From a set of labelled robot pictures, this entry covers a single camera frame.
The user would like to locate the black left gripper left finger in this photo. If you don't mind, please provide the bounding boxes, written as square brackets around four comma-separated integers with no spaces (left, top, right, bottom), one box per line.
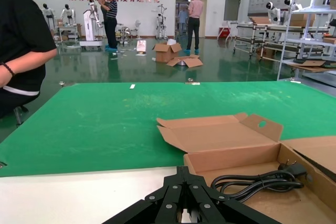
[101,166,188,224]

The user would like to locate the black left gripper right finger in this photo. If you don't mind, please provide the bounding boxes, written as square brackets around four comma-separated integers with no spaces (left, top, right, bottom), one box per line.
[186,166,281,224]

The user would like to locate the black power cable with plug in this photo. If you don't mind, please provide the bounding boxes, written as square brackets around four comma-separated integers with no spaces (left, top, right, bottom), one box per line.
[211,158,308,204]

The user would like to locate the empty open cardboard box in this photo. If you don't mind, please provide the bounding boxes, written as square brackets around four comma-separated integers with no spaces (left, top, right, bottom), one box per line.
[156,112,334,224]

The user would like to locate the red box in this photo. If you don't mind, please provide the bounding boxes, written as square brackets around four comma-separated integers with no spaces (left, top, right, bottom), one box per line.
[218,26,232,38]

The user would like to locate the green felt table mat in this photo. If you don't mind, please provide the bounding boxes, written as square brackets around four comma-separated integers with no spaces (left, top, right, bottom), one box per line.
[0,81,336,178]

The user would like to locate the flat open carton on floor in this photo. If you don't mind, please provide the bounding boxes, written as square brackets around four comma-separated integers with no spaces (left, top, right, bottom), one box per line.
[166,54,204,69]

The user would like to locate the open brown carton on floor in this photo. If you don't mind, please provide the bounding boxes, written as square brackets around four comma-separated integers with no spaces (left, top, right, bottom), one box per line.
[152,41,183,64]

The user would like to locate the white paper bag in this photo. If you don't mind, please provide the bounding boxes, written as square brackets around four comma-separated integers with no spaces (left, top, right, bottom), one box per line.
[136,39,147,53]

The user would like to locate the black round stool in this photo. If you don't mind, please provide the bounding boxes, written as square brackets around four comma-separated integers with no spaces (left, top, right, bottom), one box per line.
[13,105,29,127]

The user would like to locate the chrome metal cart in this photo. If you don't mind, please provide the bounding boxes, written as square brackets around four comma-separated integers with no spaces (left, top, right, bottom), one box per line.
[117,23,132,46]

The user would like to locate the flattened cardboard sheets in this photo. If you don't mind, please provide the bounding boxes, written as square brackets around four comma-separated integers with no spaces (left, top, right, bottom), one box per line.
[288,60,336,72]

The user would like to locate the white standing fan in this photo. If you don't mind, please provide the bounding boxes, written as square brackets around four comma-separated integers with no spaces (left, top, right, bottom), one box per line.
[134,19,142,40]

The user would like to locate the person in blue coat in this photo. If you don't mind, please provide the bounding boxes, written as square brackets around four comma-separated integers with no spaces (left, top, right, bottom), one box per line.
[177,5,189,36]

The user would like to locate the man in striped polo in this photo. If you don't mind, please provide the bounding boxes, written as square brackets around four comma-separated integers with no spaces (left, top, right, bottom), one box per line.
[101,0,119,52]

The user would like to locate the man in pink shirt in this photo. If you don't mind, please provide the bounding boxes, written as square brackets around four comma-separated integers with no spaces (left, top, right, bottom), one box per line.
[184,0,205,54]

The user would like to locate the grey display board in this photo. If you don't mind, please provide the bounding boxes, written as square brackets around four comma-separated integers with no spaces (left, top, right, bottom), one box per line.
[223,0,242,22]

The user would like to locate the white round-head robot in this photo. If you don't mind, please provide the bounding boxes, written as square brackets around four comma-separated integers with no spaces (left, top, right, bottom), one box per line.
[284,0,302,12]
[265,2,283,23]

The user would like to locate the brown cartons on rack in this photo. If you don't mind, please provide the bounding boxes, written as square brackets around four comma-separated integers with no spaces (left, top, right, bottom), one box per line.
[290,13,316,28]

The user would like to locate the white humanoid robot black head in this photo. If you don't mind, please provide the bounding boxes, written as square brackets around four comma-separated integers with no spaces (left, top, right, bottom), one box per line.
[41,3,56,32]
[60,4,77,27]

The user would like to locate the person in black shirt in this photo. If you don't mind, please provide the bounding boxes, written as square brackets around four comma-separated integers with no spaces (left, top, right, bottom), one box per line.
[0,0,58,120]

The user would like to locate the white pipe shelf rack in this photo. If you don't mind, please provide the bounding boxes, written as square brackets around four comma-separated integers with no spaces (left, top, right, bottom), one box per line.
[278,0,336,83]

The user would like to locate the white humanoid robot on frame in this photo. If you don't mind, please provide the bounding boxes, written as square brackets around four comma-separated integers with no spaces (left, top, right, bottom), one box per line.
[156,4,169,40]

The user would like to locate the pipe frame workbench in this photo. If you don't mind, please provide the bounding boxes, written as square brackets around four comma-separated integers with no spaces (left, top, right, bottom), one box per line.
[233,20,331,61]

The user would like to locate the open doorway frame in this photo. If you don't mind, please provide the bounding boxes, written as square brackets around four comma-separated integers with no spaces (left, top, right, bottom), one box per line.
[175,0,208,38]

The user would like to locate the white robot on pedestal stand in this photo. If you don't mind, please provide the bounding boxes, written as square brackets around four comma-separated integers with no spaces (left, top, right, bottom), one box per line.
[79,0,104,50]

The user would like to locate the black bead bracelet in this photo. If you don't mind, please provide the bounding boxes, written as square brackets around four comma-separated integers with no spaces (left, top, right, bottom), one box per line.
[0,61,16,77]

